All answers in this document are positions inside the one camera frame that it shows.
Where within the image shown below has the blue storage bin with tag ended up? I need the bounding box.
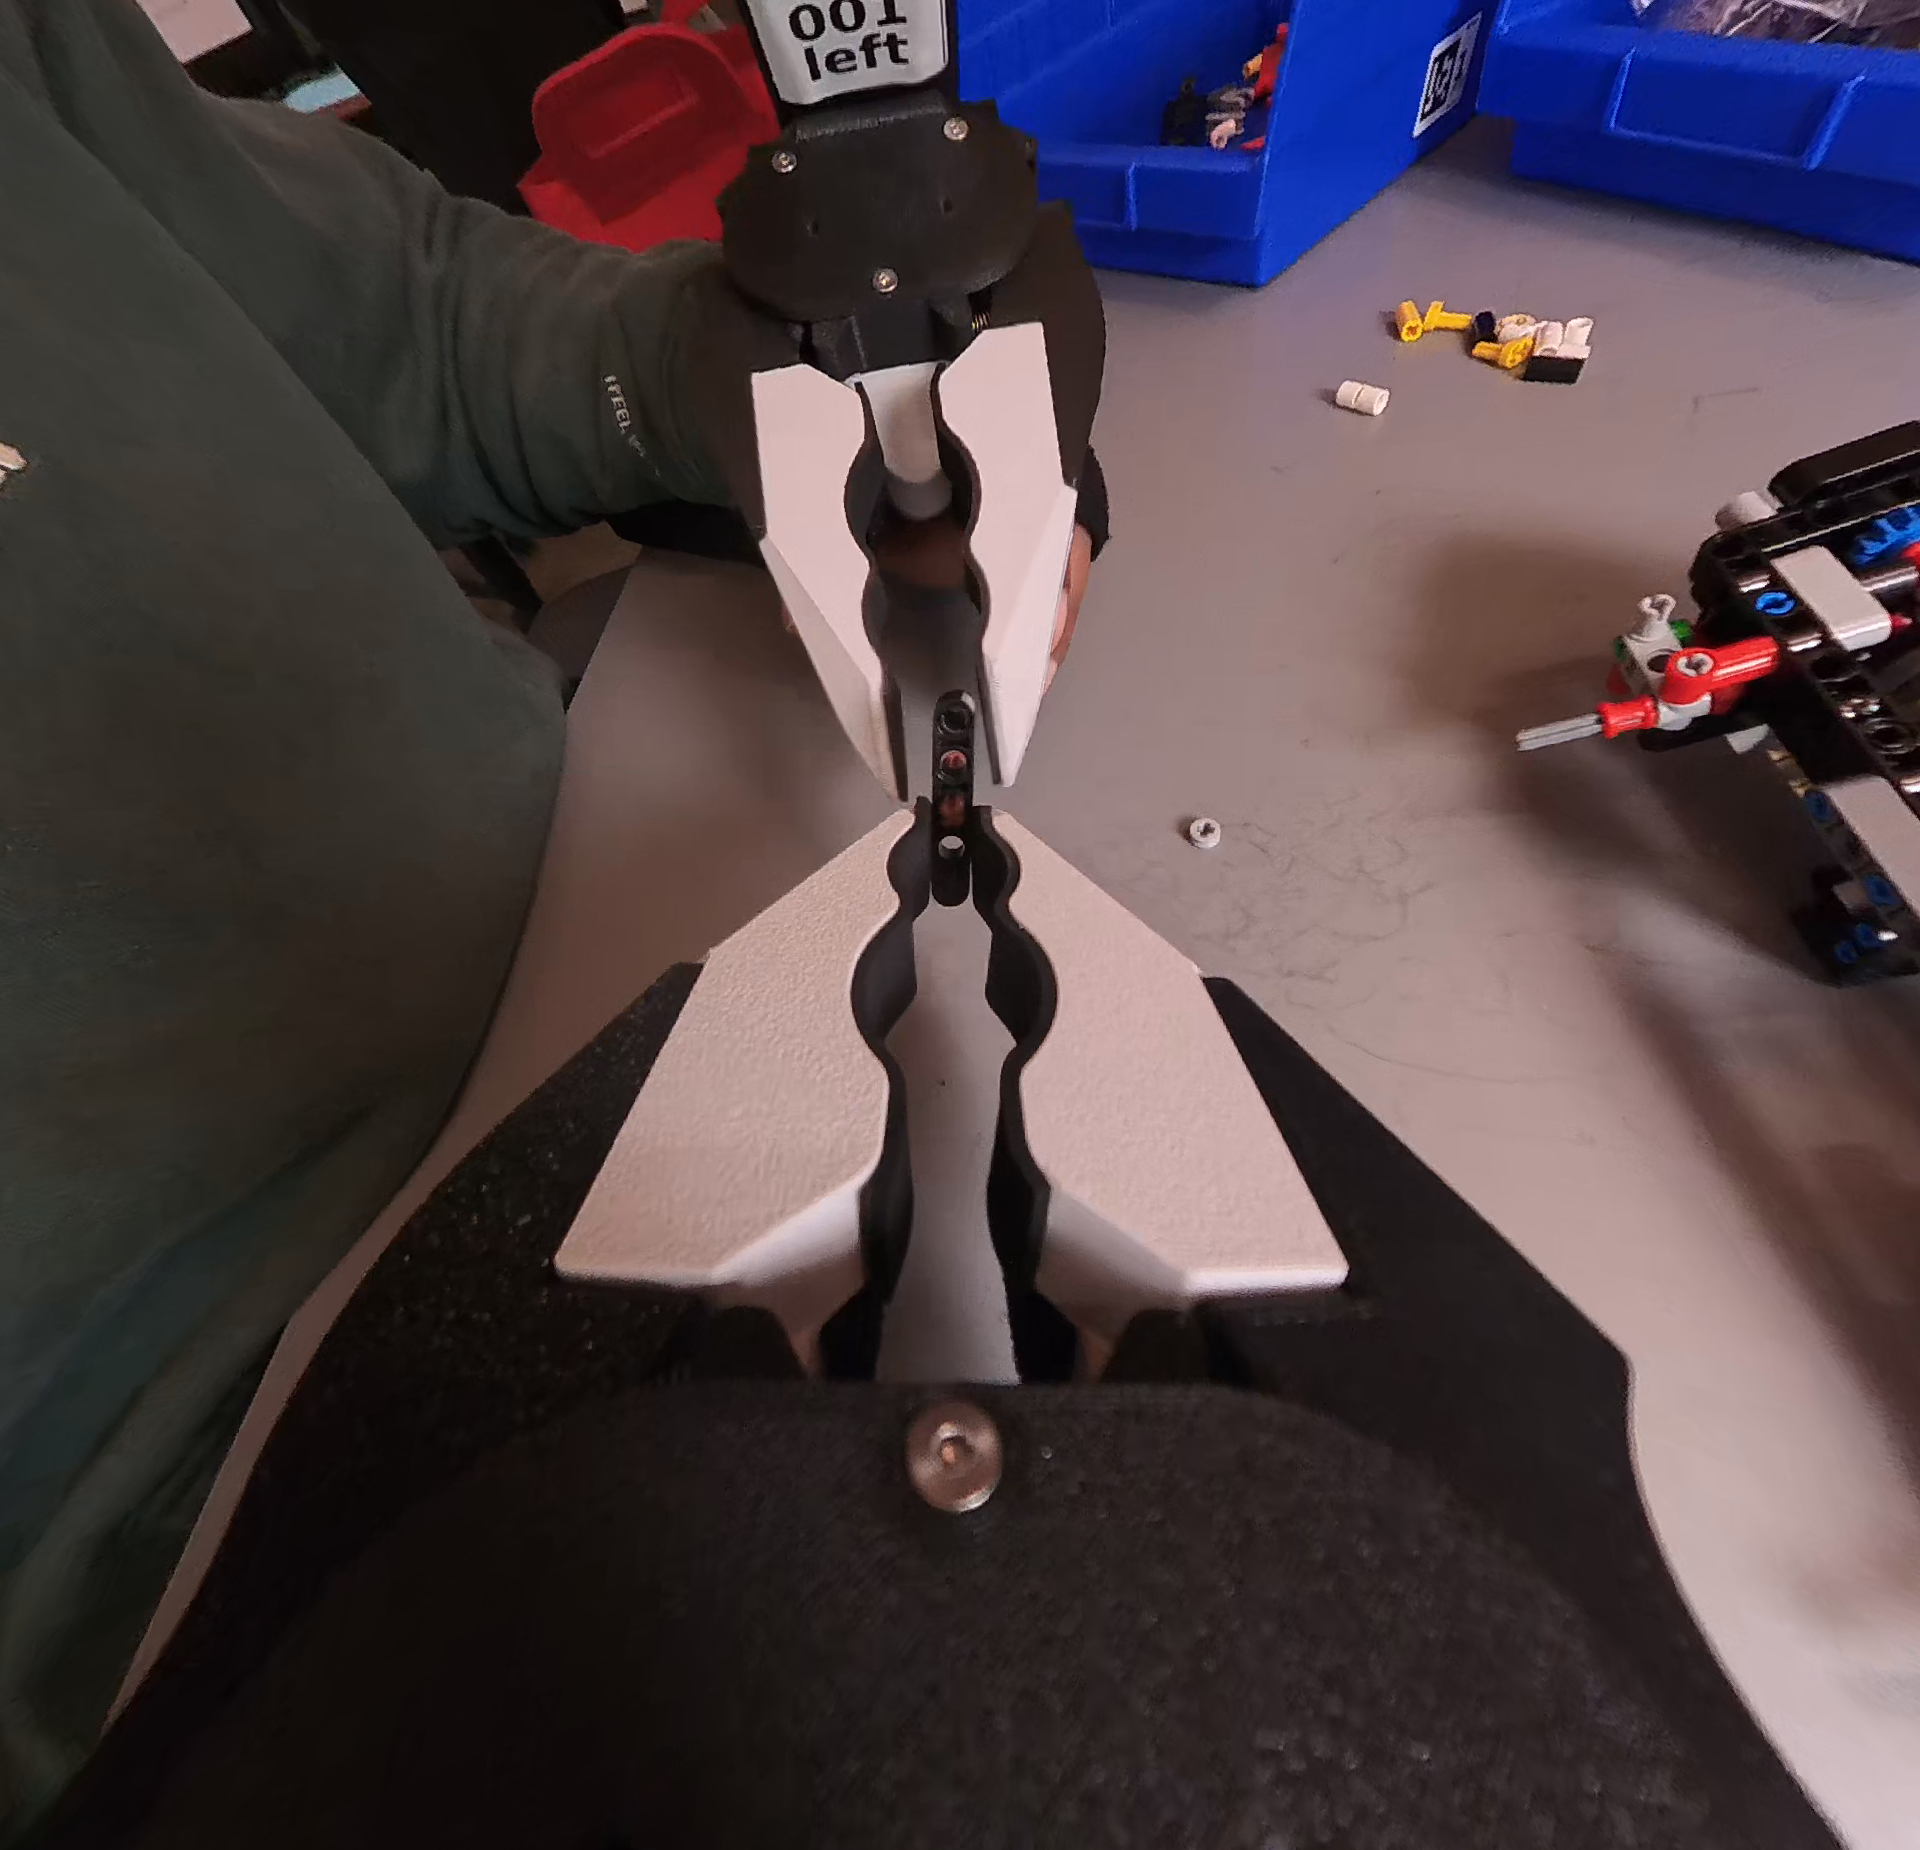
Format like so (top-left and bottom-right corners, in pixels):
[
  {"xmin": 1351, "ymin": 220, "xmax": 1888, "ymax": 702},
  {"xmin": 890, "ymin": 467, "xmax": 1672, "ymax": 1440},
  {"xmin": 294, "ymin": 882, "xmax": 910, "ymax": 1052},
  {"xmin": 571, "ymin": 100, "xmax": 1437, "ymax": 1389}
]
[{"xmin": 950, "ymin": 0, "xmax": 1519, "ymax": 290}]

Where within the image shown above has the red plastic container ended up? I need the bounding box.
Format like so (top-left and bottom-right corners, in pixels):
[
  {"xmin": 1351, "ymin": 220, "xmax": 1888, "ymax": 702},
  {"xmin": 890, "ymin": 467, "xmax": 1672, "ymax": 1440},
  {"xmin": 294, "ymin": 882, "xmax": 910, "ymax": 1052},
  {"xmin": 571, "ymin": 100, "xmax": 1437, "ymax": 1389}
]
[{"xmin": 515, "ymin": 0, "xmax": 785, "ymax": 255}]

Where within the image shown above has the cluster of small lego pieces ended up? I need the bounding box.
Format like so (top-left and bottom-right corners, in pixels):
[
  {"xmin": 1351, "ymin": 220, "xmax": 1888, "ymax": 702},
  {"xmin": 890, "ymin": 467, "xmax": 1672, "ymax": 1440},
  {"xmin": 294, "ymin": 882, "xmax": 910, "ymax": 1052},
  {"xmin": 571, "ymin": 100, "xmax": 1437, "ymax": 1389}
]
[{"xmin": 1468, "ymin": 310, "xmax": 1597, "ymax": 388}]

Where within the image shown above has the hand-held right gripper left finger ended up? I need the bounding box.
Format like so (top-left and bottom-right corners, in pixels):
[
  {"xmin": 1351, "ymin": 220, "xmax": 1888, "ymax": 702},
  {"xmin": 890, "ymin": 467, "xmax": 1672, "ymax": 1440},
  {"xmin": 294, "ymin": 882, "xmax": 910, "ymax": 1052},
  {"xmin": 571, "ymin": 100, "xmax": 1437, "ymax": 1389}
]
[{"xmin": 553, "ymin": 805, "xmax": 926, "ymax": 1374}]

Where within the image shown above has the lego car chassis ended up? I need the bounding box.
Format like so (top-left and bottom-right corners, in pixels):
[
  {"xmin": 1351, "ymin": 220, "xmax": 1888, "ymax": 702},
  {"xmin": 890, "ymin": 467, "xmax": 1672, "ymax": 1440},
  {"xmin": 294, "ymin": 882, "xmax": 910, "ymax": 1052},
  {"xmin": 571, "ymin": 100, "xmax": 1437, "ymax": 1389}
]
[{"xmin": 1513, "ymin": 416, "xmax": 1920, "ymax": 990}]

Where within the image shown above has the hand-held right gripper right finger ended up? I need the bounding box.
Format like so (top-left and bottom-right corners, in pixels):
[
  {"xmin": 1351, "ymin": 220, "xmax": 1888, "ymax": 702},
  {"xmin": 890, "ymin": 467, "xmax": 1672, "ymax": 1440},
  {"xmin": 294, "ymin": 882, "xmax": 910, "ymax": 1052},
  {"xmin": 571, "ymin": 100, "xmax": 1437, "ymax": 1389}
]
[{"xmin": 971, "ymin": 805, "xmax": 1349, "ymax": 1374}]

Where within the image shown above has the person's left forearm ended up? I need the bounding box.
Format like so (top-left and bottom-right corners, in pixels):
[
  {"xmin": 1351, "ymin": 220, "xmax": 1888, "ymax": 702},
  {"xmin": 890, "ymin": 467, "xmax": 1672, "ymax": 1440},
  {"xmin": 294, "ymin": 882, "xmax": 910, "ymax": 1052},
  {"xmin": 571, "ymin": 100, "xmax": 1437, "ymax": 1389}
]
[{"xmin": 359, "ymin": 148, "xmax": 785, "ymax": 551}]

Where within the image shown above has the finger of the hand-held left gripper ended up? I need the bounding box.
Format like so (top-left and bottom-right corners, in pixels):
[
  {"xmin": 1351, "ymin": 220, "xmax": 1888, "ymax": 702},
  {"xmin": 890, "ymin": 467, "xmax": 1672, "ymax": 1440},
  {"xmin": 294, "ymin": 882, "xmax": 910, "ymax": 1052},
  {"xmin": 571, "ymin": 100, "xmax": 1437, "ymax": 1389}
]
[
  {"xmin": 934, "ymin": 318, "xmax": 1080, "ymax": 791},
  {"xmin": 748, "ymin": 370, "xmax": 913, "ymax": 805}
]

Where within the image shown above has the pile of lego pieces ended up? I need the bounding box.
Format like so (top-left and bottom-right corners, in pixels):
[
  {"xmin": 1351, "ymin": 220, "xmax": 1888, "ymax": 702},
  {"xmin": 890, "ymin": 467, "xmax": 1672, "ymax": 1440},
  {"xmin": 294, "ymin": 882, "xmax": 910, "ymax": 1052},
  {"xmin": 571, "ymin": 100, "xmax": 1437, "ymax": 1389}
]
[{"xmin": 1161, "ymin": 22, "xmax": 1294, "ymax": 154}]

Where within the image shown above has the person's green sweatshirt torso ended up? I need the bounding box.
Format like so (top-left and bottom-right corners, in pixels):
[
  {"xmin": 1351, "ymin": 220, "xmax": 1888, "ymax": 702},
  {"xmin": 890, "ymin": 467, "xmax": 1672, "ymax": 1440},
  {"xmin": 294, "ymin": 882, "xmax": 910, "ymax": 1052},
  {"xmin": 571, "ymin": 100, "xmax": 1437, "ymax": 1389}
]
[{"xmin": 0, "ymin": 0, "xmax": 575, "ymax": 1820}]

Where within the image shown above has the black lego beam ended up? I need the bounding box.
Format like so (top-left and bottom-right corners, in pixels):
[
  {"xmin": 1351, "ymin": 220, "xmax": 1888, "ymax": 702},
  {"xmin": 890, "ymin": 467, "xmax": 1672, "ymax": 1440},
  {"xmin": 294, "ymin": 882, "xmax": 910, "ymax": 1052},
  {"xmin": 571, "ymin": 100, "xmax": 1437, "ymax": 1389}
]
[{"xmin": 926, "ymin": 689, "xmax": 981, "ymax": 908}]

